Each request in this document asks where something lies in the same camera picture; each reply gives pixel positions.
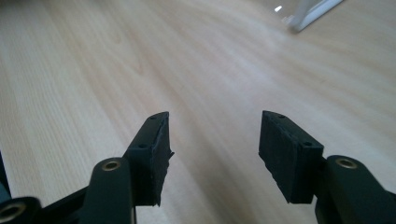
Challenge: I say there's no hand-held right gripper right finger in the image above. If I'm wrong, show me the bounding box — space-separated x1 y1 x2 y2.
258 110 396 224

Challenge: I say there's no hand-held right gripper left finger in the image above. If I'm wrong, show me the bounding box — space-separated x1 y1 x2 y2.
78 111 175 224

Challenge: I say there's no clear plastic pouch white trim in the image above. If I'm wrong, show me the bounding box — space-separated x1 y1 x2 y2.
274 0 345 35

